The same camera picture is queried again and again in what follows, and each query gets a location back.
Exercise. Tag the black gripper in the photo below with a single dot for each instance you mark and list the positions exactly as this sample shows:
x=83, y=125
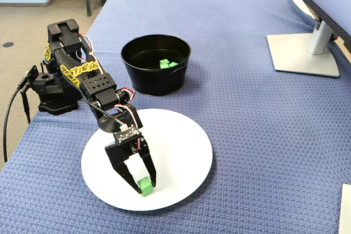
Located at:
x=118, y=154

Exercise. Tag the white round plate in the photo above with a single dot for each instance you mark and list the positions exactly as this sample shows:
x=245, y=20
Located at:
x=178, y=162

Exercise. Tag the black round metal bucket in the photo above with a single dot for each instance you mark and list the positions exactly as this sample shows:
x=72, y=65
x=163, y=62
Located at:
x=153, y=83

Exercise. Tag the blue woven tablecloth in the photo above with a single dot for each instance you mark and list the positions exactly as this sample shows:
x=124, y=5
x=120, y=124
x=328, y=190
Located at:
x=246, y=135

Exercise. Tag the black round floor outlet cover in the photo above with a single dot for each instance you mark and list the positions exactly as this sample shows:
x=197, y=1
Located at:
x=8, y=44

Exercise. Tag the monitor on silver stand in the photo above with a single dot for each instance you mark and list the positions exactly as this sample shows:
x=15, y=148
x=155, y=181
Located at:
x=299, y=56

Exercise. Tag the white flat object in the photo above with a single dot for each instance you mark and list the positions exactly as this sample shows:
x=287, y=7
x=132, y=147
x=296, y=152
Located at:
x=346, y=209

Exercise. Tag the bare wrist camera circuit board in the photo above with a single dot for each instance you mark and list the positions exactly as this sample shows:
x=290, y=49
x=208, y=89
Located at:
x=127, y=135

